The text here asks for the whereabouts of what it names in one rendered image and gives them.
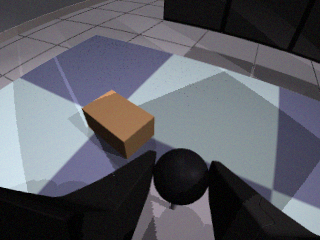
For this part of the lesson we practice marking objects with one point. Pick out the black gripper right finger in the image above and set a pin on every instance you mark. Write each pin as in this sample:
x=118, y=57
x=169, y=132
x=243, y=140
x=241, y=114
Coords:
x=240, y=213

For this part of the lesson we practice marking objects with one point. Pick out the glass french press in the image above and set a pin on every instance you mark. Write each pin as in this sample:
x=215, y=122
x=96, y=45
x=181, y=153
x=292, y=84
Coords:
x=177, y=205

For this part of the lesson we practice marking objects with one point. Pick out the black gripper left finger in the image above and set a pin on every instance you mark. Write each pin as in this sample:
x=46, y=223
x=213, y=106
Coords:
x=108, y=209

